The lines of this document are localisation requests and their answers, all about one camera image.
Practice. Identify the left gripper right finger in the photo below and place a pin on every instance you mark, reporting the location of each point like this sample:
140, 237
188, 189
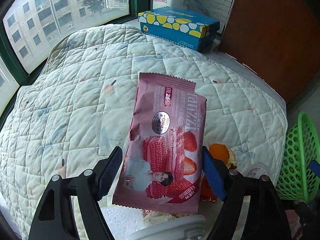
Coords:
266, 218

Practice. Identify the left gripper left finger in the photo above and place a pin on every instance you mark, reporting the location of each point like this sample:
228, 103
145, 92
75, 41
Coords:
54, 216

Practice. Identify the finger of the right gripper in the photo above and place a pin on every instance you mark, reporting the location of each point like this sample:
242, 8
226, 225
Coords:
315, 167

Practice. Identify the green plastic waste basket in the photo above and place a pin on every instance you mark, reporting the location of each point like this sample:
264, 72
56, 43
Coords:
296, 180

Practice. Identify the white yogurt cup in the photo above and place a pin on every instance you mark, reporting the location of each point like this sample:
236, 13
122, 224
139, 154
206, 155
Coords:
256, 170

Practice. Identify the white foam block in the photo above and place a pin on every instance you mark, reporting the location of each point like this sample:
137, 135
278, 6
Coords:
123, 221

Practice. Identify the white plastic lid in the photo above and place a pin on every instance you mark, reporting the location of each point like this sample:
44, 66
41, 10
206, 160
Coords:
188, 227

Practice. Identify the paper tissue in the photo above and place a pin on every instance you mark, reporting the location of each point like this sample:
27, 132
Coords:
152, 217

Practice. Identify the pink snack wrapper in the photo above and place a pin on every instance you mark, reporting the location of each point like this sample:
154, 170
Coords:
163, 161

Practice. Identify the red orange wrapper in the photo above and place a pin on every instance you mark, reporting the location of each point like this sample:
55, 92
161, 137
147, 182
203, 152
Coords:
206, 193

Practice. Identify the white quilted mattress pad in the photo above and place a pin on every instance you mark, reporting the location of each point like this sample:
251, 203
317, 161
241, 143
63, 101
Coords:
81, 105

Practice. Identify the brown wooden wardrobe panel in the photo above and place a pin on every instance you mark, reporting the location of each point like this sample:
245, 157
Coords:
278, 39

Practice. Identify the blue yellow tissue box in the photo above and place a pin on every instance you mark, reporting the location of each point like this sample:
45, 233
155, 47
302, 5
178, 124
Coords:
185, 28

